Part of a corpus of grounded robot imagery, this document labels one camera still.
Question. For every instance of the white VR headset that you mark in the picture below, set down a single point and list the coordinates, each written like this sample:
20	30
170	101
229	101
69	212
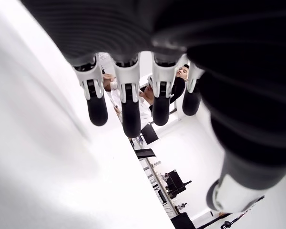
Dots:
150	82

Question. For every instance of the black equipment box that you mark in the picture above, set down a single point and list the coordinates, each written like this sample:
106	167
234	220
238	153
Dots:
175	182

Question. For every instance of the black flat panel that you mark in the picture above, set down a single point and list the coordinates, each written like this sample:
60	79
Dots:
145	152

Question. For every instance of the black chair back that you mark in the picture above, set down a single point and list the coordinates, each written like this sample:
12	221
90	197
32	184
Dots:
182	221

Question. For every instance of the person in black shirt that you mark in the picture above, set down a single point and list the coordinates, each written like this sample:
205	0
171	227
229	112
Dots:
181	71

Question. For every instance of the black tilted monitor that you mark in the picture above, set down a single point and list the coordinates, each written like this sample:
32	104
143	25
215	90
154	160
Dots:
149	133

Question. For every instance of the seated person in white shirt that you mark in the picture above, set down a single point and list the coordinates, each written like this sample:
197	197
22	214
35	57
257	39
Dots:
145	112

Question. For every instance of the long cluttered workbench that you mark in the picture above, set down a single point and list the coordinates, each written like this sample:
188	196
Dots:
157	179

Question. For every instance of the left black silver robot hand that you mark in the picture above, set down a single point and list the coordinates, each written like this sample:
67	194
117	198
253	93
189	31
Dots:
157	23

